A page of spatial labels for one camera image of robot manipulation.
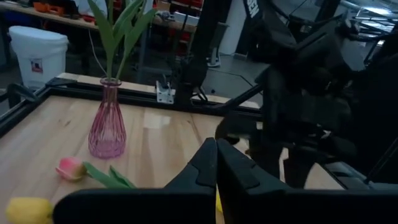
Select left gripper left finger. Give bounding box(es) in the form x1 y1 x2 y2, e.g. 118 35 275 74
52 138 218 224

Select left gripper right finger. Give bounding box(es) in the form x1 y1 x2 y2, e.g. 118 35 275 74
217 139 398 224

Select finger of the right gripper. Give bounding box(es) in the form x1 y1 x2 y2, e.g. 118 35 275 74
248 136 282 180
282 149 313 190

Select yellow artificial tulip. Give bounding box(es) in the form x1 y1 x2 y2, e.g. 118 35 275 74
215 189 223 214
5 197 54 224

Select pink ribbed glass vase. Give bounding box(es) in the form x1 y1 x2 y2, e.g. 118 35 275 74
88 77 127 159

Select white box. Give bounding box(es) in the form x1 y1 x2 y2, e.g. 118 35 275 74
172 11 200 27

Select white plastic bucket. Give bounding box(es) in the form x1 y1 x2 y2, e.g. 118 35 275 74
8 26 69 91

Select wooden workbench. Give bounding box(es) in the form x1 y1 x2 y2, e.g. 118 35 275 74
0 1 200 34

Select orange tool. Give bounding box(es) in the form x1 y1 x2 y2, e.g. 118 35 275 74
33 2 65 16

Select white metal bracket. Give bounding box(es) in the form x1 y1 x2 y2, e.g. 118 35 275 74
155 80 175 105

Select black aluminium table frame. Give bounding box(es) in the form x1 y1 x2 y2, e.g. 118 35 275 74
0 0 265 139

